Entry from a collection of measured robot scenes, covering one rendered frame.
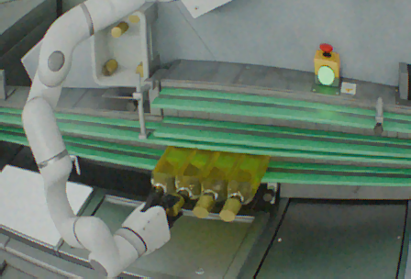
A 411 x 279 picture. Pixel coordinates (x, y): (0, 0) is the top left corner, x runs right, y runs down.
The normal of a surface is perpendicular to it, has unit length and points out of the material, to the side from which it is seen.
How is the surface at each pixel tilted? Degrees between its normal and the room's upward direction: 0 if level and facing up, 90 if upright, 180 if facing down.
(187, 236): 90
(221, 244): 90
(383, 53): 0
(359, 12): 0
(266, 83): 90
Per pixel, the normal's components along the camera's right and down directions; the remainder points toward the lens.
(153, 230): 0.84, 0.19
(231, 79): -0.07, -0.87
